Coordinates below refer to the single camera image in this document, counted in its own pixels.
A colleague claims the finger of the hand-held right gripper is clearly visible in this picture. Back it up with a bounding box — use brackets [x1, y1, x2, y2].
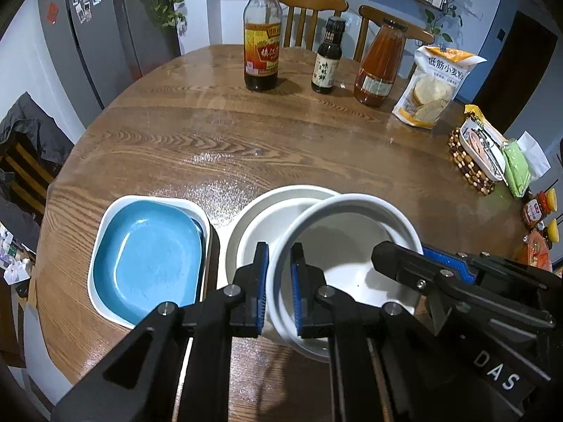
[422, 246, 563, 288]
[372, 241, 556, 332]

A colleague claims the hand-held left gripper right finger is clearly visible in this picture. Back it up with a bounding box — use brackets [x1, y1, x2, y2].
[290, 242, 489, 422]

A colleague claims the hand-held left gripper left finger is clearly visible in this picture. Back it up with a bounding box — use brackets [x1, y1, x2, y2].
[50, 242, 270, 422]

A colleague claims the large white bowl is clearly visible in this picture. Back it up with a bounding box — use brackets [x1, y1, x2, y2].
[226, 185, 344, 293]

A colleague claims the blue square plate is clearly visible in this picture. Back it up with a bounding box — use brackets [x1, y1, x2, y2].
[191, 216, 208, 293]
[92, 199, 204, 324]

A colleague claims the white square plate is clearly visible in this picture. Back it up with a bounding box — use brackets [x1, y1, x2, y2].
[88, 194, 211, 330]

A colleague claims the orange snack packet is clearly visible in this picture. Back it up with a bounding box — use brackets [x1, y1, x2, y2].
[512, 231, 553, 273]

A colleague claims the wooden bead trivet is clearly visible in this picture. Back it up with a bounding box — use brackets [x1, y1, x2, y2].
[448, 127, 495, 196]

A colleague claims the red jar with yellow lid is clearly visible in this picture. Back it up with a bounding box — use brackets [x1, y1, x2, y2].
[520, 189, 559, 231]

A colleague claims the green packet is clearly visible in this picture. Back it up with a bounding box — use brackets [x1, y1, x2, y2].
[501, 138, 534, 198]

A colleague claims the tin can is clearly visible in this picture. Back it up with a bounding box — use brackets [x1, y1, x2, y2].
[460, 116, 506, 182]

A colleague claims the white paper bag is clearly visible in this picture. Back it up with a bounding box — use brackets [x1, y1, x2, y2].
[517, 131, 551, 181]

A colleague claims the flour bag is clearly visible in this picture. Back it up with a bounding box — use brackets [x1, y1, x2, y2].
[391, 45, 488, 130]

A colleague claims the red sauce bottle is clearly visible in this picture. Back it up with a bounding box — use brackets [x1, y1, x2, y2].
[354, 19, 409, 107]

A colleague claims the dark wooden door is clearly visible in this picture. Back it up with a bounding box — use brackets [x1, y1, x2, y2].
[473, 9, 559, 135]

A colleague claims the small dark sauce bottle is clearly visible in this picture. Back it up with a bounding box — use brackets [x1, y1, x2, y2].
[311, 16, 344, 95]

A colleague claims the large dark vinegar bottle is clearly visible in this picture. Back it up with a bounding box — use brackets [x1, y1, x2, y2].
[243, 0, 282, 93]

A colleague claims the wooden dining chair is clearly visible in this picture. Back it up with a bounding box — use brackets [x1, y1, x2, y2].
[275, 0, 349, 49]
[354, 5, 435, 64]

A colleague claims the trailing green plant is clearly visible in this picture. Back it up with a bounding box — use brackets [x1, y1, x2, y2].
[424, 0, 468, 51]

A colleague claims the pile of household clutter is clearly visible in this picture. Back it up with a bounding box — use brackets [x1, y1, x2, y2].
[0, 224, 39, 300]

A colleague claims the wooden slatted chair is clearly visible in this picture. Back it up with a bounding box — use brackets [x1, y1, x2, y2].
[0, 141, 56, 212]

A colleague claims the grey refrigerator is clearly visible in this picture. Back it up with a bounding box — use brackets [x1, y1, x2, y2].
[37, 0, 182, 110]

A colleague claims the wooden chair with jacket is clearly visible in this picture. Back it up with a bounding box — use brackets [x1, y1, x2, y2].
[0, 91, 75, 251]

